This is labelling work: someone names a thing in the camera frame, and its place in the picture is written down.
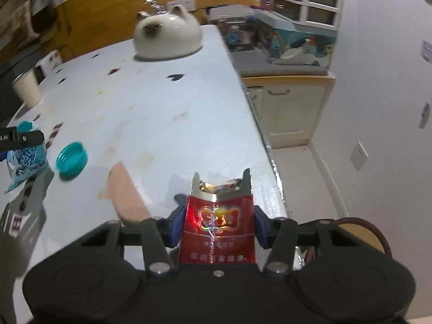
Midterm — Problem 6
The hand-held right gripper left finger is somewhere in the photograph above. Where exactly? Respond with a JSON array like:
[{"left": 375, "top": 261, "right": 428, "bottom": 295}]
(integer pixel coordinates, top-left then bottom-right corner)
[{"left": 80, "top": 194, "right": 187, "bottom": 276}]

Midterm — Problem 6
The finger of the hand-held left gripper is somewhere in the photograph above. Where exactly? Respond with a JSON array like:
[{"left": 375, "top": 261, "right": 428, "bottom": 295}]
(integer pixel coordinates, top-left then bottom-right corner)
[{"left": 17, "top": 129, "right": 45, "bottom": 150}]

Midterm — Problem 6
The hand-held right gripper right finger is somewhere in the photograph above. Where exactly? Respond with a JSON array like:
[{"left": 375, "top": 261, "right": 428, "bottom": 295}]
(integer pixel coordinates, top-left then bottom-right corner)
[{"left": 253, "top": 205, "right": 342, "bottom": 276}]

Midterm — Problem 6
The blue patterned snack wrapper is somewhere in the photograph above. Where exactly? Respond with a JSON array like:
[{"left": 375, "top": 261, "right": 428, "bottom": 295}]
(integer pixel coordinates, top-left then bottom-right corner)
[{"left": 4, "top": 121, "right": 48, "bottom": 194}]

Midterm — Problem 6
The red cigarette pack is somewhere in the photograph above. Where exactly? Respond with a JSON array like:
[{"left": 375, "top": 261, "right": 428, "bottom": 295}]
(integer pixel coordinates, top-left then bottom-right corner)
[{"left": 177, "top": 168, "right": 258, "bottom": 265}]

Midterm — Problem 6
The brown rimmed beige trash bin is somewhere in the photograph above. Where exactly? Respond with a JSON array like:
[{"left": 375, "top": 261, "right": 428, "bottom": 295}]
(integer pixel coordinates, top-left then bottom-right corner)
[{"left": 302, "top": 217, "right": 393, "bottom": 265}]

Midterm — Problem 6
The teal bottle cap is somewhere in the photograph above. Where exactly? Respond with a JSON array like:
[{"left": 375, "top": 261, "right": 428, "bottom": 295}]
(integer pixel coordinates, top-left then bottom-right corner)
[{"left": 56, "top": 142, "right": 89, "bottom": 180}]

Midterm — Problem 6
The white cup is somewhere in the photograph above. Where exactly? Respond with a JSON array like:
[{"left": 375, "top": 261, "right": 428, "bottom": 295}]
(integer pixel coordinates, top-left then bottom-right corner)
[{"left": 10, "top": 67, "right": 44, "bottom": 108}]

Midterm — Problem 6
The pink paper piece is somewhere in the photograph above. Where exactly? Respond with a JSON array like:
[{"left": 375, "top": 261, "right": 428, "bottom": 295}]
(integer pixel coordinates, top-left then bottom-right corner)
[{"left": 106, "top": 161, "right": 152, "bottom": 225}]

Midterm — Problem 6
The small white appliance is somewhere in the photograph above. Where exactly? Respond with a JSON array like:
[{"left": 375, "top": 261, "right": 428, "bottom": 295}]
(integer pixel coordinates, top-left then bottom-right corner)
[{"left": 34, "top": 50, "right": 64, "bottom": 82}]

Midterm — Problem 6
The grey printed cloth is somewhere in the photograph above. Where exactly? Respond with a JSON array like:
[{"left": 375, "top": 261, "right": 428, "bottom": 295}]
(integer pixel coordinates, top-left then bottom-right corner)
[{"left": 0, "top": 168, "right": 55, "bottom": 324}]

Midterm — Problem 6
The cream cabinet with wooden top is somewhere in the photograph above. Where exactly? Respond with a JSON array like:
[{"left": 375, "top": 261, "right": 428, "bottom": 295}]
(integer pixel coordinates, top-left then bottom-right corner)
[{"left": 241, "top": 74, "right": 337, "bottom": 150}]

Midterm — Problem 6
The white cat shaped teapot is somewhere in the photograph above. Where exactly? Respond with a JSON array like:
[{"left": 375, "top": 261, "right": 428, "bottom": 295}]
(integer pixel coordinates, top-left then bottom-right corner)
[{"left": 133, "top": 0, "right": 203, "bottom": 59}]

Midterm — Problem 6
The blue fish tank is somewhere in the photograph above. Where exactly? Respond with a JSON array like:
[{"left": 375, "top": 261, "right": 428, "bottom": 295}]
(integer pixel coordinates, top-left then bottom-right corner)
[{"left": 250, "top": 8, "right": 338, "bottom": 70}]

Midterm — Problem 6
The white power strip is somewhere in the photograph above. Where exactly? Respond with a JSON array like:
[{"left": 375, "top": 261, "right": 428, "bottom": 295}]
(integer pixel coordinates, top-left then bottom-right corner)
[{"left": 167, "top": 0, "right": 197, "bottom": 12}]

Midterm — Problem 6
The white flat box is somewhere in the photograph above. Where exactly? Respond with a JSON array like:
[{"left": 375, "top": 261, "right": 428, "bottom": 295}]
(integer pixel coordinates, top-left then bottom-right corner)
[{"left": 207, "top": 4, "right": 257, "bottom": 22}]

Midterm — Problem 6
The white wall socket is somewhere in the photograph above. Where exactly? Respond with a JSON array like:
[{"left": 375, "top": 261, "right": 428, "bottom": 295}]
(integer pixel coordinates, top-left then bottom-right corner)
[{"left": 350, "top": 141, "right": 369, "bottom": 172}]

